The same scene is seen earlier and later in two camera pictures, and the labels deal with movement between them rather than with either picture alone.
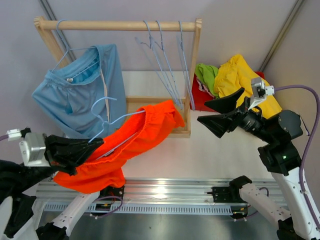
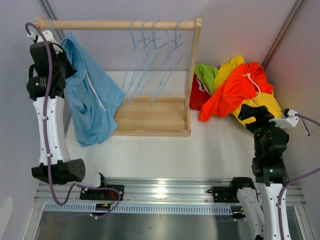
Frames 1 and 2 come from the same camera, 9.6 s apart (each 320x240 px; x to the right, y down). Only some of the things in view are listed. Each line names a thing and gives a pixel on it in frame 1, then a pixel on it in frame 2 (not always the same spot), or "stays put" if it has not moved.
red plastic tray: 198,98 stays put
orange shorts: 143,129 → 245,82
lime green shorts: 207,75 stays put
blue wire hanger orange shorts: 104,122 → 133,62
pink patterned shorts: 202,87 stays put
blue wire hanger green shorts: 161,48 → 157,56
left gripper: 65,153 → 61,54
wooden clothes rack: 134,104 stays put
